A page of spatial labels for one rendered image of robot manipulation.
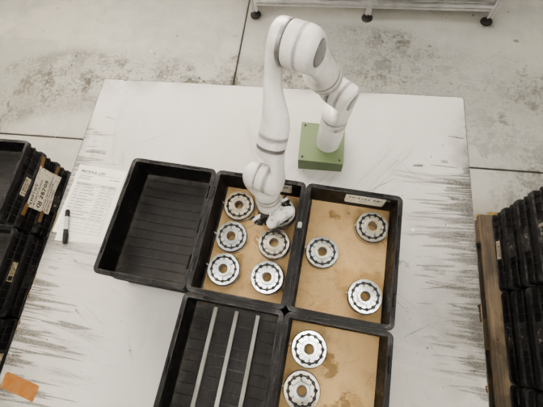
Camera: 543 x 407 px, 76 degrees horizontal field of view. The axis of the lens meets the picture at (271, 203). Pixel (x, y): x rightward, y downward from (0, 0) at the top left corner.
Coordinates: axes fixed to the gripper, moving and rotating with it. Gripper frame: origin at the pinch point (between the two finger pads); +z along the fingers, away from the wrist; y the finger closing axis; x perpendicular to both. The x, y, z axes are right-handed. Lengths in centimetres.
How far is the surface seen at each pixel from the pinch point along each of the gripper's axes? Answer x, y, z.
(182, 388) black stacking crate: 28, 51, 3
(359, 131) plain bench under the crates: -15, -52, 15
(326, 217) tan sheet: 9.8, -15.4, 2.4
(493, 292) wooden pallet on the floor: 72, -76, 71
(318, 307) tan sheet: 31.7, 4.1, 2.4
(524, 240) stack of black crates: 58, -91, 46
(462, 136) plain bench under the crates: 11, -83, 15
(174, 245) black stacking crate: -11.4, 32.4, 2.6
